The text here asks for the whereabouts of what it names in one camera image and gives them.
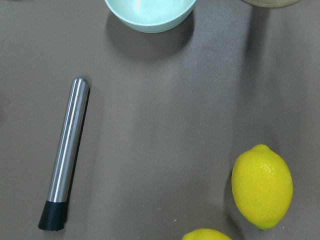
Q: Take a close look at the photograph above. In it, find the steel muddler black tip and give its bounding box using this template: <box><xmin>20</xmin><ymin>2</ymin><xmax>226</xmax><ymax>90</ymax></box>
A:
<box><xmin>38</xmin><ymin>77</ymin><xmax>90</xmax><ymax>232</ymax></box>

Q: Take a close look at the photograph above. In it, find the mint green bowl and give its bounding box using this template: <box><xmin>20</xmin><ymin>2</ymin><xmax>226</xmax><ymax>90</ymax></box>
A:
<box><xmin>105</xmin><ymin>0</ymin><xmax>196</xmax><ymax>33</ymax></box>

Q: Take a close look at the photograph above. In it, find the yellow lemon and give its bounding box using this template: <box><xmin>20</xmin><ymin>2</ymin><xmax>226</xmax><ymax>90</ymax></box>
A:
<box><xmin>231</xmin><ymin>144</ymin><xmax>294</xmax><ymax>230</ymax></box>
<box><xmin>181</xmin><ymin>228</ymin><xmax>231</xmax><ymax>240</ymax></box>

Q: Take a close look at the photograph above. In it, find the wooden mug tree stand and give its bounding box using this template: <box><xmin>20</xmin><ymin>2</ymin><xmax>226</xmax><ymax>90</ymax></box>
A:
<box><xmin>243</xmin><ymin>0</ymin><xmax>300</xmax><ymax>8</ymax></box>

